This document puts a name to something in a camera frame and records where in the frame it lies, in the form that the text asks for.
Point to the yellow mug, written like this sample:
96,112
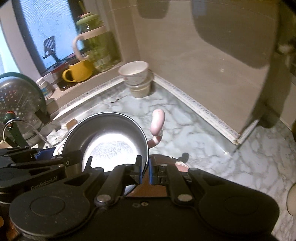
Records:
79,71

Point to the green rimmed steel colander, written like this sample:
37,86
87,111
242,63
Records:
18,99

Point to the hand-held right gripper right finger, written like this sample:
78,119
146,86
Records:
150,172

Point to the steel mixing bowl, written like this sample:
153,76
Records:
106,143

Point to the brown sponge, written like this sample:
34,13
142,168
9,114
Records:
71,124

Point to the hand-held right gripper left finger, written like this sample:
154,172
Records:
140,173

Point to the chrome faucet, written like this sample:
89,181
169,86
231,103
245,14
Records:
10,114

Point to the large white plate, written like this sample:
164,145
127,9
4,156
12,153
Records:
57,149

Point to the black phone stand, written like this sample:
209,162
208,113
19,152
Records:
49,46

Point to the beige plastic container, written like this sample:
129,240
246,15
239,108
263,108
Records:
140,89

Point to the pink bear-shaped plate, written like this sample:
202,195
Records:
157,121

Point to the small white jar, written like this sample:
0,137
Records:
45,89

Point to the floral white bowl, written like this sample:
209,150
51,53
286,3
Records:
134,70

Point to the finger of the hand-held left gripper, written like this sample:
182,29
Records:
64,160
45,154

